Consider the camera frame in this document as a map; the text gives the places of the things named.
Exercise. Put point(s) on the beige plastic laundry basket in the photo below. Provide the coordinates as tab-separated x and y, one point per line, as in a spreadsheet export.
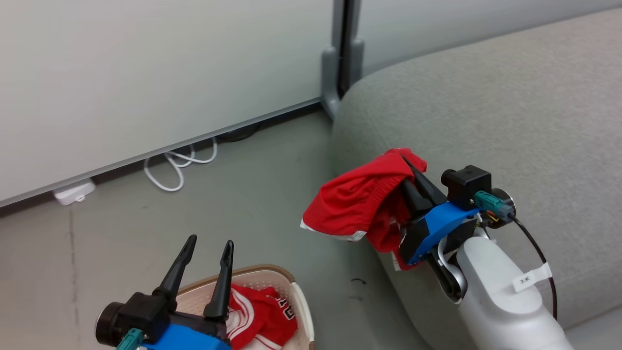
296	301

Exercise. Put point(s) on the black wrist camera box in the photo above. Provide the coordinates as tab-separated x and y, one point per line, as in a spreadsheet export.
466	184
138	313

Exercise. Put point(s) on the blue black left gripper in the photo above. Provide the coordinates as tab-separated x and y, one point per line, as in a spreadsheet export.
187	338

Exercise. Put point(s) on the red white sports jersey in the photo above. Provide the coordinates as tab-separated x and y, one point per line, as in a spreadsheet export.
262	316

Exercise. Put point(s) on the grey fabric sofa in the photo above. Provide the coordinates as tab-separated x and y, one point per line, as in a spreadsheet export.
510	107

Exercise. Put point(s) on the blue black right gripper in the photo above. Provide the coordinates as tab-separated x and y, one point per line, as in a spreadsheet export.
437	226

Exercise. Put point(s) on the white power adapter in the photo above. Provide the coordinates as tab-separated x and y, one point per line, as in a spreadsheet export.
74	191

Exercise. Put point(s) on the grey partition post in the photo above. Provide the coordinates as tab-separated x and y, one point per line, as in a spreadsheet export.
342	48

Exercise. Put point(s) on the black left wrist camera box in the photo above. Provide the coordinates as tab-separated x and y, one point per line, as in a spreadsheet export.
138	313

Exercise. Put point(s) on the red shorts with white trim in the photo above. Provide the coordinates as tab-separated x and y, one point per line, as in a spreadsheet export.
359	199

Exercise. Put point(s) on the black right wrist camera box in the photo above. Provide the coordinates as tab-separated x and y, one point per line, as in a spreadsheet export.
466	184

